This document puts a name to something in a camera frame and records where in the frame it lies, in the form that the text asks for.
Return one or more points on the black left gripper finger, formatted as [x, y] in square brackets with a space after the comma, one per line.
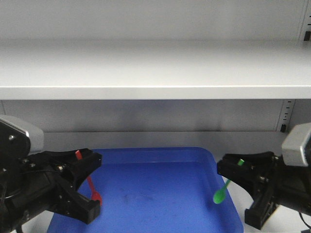
[68, 165]
[69, 202]

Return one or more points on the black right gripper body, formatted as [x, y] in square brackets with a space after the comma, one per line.
[293, 186]

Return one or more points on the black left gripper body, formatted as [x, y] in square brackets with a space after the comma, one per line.
[24, 191]

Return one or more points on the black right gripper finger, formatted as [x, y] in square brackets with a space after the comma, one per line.
[265, 202]
[249, 171]

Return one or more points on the red plastic spoon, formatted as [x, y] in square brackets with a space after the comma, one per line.
[95, 195]

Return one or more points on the green plastic spoon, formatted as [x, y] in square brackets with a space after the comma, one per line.
[220, 195]

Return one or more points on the white cabinet shelf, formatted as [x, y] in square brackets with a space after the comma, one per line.
[154, 70]

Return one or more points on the blue plastic tray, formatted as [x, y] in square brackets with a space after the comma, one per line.
[157, 190]

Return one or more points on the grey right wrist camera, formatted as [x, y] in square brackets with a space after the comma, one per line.
[296, 148]

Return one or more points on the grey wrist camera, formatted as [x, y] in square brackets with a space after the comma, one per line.
[296, 148]
[32, 132]

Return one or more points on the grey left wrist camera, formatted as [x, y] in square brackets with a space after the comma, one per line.
[32, 132]

